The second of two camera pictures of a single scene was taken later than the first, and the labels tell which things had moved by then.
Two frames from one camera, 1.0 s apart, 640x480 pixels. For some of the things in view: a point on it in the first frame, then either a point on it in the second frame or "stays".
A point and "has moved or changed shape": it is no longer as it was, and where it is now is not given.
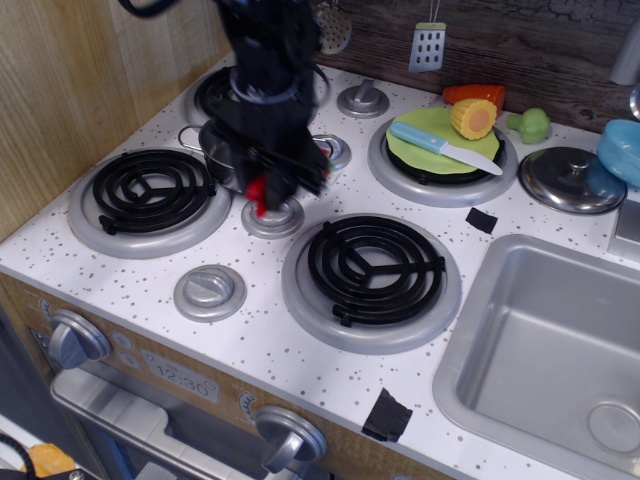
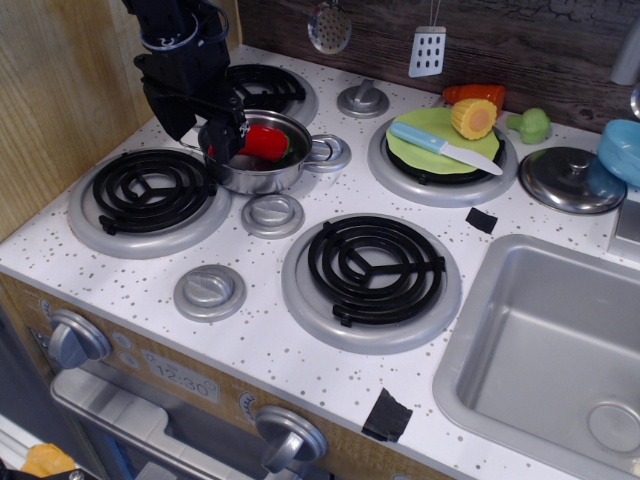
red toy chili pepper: [256, 188] has moved or changed shape
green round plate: [437, 122] stays
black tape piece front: [388, 418] stays
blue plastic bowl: [618, 148] stays
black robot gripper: [266, 121] -> [200, 73]
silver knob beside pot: [335, 148] stays
